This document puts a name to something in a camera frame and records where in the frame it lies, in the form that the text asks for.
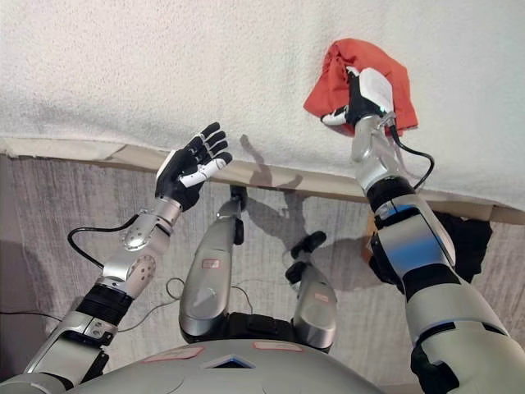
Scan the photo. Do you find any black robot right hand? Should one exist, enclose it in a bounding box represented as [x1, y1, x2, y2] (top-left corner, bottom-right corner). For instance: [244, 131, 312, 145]
[320, 66, 397, 126]

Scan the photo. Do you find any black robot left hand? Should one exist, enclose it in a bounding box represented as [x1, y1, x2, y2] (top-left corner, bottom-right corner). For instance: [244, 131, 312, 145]
[154, 121, 234, 213]

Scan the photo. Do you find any red cloth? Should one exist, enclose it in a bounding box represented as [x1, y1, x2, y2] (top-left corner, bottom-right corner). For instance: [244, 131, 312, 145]
[303, 38, 419, 136]

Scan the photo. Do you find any beige upholstered bed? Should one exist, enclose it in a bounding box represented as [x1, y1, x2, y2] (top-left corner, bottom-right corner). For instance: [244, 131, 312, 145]
[0, 137, 525, 226]

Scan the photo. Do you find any silver robot left leg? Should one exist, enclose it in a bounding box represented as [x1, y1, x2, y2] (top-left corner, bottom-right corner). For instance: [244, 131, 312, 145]
[179, 184, 247, 344]

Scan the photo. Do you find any silver robot leg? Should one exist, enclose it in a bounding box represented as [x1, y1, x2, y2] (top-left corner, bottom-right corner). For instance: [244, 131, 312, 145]
[284, 231, 339, 354]
[179, 184, 247, 344]

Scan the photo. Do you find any white terry blanket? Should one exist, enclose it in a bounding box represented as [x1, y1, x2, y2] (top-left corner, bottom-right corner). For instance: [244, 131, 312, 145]
[0, 0, 525, 210]

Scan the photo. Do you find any grey woven rug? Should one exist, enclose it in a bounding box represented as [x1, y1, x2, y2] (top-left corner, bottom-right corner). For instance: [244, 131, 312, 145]
[0, 153, 525, 394]

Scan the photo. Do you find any silver robot right leg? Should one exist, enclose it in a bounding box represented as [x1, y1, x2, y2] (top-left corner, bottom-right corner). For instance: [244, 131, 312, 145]
[284, 231, 339, 354]

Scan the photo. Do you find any grey robot torso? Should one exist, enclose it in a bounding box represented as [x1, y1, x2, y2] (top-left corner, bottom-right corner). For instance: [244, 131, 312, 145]
[73, 311, 389, 394]

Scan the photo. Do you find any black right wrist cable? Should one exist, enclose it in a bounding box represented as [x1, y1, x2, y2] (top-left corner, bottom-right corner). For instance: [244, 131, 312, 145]
[387, 122, 436, 190]

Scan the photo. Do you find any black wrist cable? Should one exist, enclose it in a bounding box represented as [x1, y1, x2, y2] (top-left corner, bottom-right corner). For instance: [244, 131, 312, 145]
[387, 122, 436, 190]
[67, 213, 141, 272]

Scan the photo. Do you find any thin grey floor cable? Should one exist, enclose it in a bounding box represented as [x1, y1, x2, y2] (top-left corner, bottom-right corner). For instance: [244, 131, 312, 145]
[121, 277, 255, 334]

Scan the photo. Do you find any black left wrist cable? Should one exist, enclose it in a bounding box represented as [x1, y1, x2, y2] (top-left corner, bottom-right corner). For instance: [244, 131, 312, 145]
[67, 213, 141, 272]

